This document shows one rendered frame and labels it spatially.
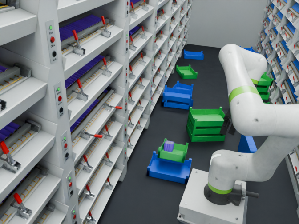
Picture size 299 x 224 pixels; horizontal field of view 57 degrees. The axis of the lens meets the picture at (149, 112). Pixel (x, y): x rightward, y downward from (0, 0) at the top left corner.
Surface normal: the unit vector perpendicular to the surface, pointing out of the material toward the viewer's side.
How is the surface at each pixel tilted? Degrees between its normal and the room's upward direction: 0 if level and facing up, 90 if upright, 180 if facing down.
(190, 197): 2
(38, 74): 90
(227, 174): 88
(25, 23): 107
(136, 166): 0
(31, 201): 17
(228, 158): 10
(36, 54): 90
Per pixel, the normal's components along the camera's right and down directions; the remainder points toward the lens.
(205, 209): 0.03, -0.87
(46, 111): -0.24, 0.48
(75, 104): 0.33, -0.77
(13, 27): 0.91, 0.41
